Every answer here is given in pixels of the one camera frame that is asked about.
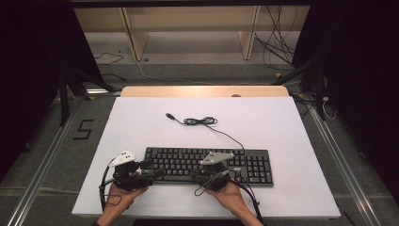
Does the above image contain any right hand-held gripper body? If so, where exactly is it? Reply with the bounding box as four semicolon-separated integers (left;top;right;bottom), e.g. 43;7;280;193
200;152;235;192

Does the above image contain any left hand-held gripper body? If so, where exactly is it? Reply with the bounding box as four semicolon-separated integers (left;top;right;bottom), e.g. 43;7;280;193
108;150;154;191

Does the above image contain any black keyboard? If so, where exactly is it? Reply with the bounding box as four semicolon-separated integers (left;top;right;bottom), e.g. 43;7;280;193
142;146;275;187

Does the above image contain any person's left hand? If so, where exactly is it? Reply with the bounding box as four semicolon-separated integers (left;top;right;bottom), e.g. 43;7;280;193
106;184;149;217

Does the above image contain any person's right hand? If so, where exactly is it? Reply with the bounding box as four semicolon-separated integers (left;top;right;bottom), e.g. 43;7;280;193
205;182;248;216

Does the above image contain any white board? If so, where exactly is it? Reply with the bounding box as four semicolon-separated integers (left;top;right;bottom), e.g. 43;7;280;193
71;96;342;219

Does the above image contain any short aluminium bar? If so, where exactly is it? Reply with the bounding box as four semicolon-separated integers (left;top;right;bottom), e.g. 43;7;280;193
86;89;121;95

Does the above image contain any black tripod stand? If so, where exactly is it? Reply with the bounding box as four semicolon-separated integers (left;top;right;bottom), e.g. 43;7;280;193
57;67;117;126

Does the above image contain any black metal stand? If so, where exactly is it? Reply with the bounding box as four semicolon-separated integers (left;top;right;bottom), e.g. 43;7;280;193
271;56;327;121

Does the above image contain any black curtain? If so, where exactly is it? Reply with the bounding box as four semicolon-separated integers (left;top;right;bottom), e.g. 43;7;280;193
0;0;104;183
291;0;399;205

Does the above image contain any beige wooden desk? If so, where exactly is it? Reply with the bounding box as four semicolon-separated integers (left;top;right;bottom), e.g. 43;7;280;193
73;5;311;61

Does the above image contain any left hand-held gripper cable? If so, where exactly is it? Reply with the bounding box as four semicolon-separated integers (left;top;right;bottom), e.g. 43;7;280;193
98;158;123;212

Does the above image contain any black keyboard cable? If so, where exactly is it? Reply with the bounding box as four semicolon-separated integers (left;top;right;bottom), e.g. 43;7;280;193
165;112;246;151

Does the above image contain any white floor cable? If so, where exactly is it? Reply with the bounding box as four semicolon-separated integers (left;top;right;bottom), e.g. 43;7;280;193
135;59;217;87

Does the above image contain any long aluminium rail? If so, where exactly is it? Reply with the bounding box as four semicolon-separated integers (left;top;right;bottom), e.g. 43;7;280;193
6;100;79;226
307;105;382;226

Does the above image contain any black floor cable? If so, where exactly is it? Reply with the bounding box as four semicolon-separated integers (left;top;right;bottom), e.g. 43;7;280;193
93;52;125;66

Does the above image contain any bundle of black cables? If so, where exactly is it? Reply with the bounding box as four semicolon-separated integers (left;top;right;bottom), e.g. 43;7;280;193
253;5;297;72

